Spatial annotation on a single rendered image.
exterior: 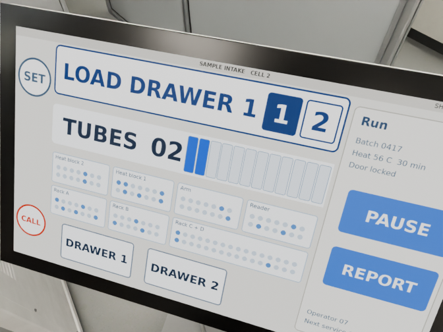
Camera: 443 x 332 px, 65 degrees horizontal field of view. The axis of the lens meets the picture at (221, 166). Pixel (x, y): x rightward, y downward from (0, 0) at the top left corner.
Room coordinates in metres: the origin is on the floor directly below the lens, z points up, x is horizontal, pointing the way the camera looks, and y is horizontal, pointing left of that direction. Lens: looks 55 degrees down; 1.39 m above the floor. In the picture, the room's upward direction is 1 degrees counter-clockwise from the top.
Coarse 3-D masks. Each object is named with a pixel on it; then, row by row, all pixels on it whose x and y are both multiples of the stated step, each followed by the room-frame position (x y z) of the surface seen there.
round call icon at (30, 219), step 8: (16, 200) 0.21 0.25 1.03; (16, 208) 0.20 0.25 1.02; (24, 208) 0.20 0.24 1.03; (32, 208) 0.20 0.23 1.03; (40, 208) 0.20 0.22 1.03; (16, 216) 0.20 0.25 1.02; (24, 216) 0.20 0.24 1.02; (32, 216) 0.20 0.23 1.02; (40, 216) 0.19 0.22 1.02; (16, 224) 0.19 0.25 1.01; (24, 224) 0.19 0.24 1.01; (32, 224) 0.19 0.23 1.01; (40, 224) 0.19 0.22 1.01; (16, 232) 0.18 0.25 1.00; (24, 232) 0.18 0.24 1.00; (32, 232) 0.18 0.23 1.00; (40, 232) 0.18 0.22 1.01
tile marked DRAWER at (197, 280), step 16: (160, 256) 0.14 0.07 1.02; (176, 256) 0.14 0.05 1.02; (144, 272) 0.13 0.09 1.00; (160, 272) 0.13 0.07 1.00; (176, 272) 0.13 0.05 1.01; (192, 272) 0.13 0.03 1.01; (208, 272) 0.12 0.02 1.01; (224, 272) 0.12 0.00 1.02; (160, 288) 0.12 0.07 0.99; (176, 288) 0.12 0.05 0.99; (192, 288) 0.11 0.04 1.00; (208, 288) 0.11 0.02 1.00; (224, 288) 0.11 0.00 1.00
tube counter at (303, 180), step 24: (168, 144) 0.22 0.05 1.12; (192, 144) 0.22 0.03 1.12; (216, 144) 0.22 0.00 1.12; (240, 144) 0.21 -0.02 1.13; (168, 168) 0.21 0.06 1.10; (192, 168) 0.20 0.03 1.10; (216, 168) 0.20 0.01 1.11; (240, 168) 0.20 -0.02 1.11; (264, 168) 0.19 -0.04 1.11; (288, 168) 0.19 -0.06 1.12; (312, 168) 0.19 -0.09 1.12; (264, 192) 0.18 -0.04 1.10; (288, 192) 0.17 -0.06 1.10; (312, 192) 0.17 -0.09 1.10
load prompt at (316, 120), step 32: (64, 64) 0.30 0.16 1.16; (96, 64) 0.29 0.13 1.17; (128, 64) 0.28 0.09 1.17; (160, 64) 0.28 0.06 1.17; (96, 96) 0.27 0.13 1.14; (128, 96) 0.26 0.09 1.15; (160, 96) 0.26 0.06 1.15; (192, 96) 0.25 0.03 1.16; (224, 96) 0.25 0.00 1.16; (256, 96) 0.24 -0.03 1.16; (288, 96) 0.24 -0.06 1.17; (320, 96) 0.23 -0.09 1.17; (224, 128) 0.23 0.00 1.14; (256, 128) 0.22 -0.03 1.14; (288, 128) 0.22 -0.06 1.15; (320, 128) 0.21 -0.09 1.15
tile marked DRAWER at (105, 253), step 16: (64, 224) 0.18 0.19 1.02; (64, 240) 0.17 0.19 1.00; (80, 240) 0.17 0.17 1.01; (96, 240) 0.16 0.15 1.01; (112, 240) 0.16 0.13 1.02; (64, 256) 0.16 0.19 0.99; (80, 256) 0.15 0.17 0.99; (96, 256) 0.15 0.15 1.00; (112, 256) 0.15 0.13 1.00; (128, 256) 0.15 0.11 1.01; (112, 272) 0.14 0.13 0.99; (128, 272) 0.13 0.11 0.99
